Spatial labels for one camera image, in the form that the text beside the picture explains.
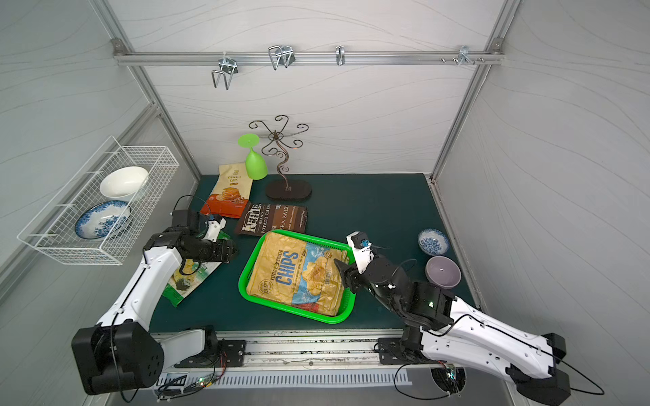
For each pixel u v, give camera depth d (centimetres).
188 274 64
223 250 72
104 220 65
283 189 115
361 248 55
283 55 76
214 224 75
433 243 97
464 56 77
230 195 111
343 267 58
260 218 104
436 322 45
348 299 76
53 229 57
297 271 82
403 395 66
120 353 39
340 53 72
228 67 78
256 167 94
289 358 73
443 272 89
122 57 77
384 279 46
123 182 74
